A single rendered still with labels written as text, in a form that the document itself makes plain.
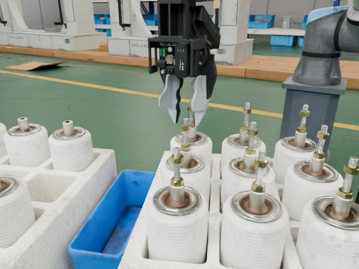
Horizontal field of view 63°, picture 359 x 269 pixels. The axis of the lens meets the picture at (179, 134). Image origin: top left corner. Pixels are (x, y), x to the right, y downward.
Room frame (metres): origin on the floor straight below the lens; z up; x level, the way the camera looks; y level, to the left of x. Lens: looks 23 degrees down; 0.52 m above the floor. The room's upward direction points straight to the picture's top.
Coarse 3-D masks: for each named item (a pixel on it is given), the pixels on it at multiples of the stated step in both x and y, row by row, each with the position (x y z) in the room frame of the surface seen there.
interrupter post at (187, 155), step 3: (189, 150) 0.49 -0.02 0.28; (183, 153) 0.48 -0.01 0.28; (186, 153) 0.48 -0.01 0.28; (189, 153) 0.48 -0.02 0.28; (186, 156) 0.48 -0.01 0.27; (189, 156) 0.48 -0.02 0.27; (186, 159) 0.48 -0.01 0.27; (189, 159) 0.48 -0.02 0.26; (183, 162) 0.48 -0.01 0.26; (186, 162) 0.48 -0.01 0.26; (189, 162) 0.48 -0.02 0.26; (183, 165) 0.48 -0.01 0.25; (186, 165) 0.48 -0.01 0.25; (189, 165) 0.48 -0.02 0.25
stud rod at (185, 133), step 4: (184, 120) 0.49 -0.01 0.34; (188, 120) 0.49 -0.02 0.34; (184, 124) 0.49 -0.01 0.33; (188, 124) 0.49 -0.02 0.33; (184, 132) 0.48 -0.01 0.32; (188, 132) 0.49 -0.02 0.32; (184, 136) 0.48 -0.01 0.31; (188, 136) 0.49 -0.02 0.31; (184, 140) 0.49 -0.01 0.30; (188, 140) 0.49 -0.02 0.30; (184, 144) 0.49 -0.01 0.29; (188, 144) 0.49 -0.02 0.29
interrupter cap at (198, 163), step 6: (192, 156) 0.51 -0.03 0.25; (198, 156) 0.51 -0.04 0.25; (168, 162) 0.49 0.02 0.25; (192, 162) 0.49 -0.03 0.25; (198, 162) 0.49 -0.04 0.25; (204, 162) 0.49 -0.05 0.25; (168, 168) 0.47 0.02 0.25; (186, 168) 0.47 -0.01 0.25; (192, 168) 0.46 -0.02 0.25; (198, 168) 0.47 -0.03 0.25
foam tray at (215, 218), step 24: (216, 168) 0.60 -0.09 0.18; (216, 192) 0.50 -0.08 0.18; (144, 216) 0.42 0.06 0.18; (216, 216) 0.42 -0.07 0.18; (144, 240) 0.36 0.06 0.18; (216, 240) 0.36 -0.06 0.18; (288, 240) 0.36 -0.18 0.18; (120, 264) 0.32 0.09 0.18; (144, 264) 0.31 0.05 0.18; (168, 264) 0.31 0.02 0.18; (192, 264) 0.31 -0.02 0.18; (216, 264) 0.31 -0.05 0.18; (288, 264) 0.32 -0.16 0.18
